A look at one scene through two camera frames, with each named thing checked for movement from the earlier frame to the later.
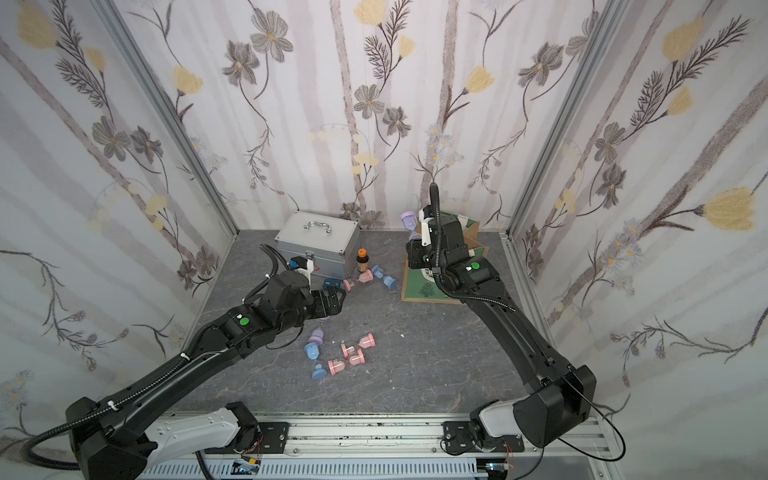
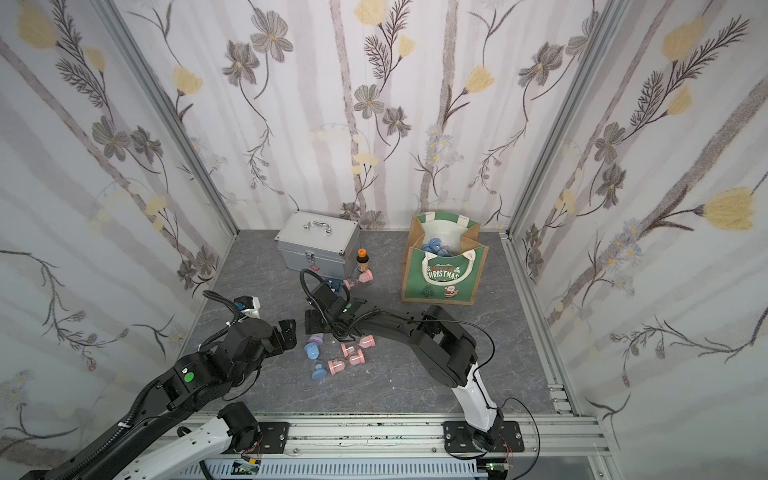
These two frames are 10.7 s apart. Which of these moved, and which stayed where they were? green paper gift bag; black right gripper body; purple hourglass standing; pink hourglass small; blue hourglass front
Moved: black right gripper body
Stayed: blue hourglass front; green paper gift bag; pink hourglass small; purple hourglass standing
